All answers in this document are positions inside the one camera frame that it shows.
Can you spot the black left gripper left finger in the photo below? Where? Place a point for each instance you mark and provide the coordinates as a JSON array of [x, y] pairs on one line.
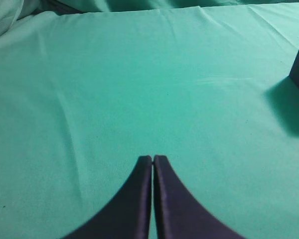
[[127, 214]]

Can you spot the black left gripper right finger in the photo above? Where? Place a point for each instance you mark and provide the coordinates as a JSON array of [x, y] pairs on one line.
[[178, 214]]

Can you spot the green cloth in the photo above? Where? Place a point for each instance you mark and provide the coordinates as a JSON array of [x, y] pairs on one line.
[[82, 96]]

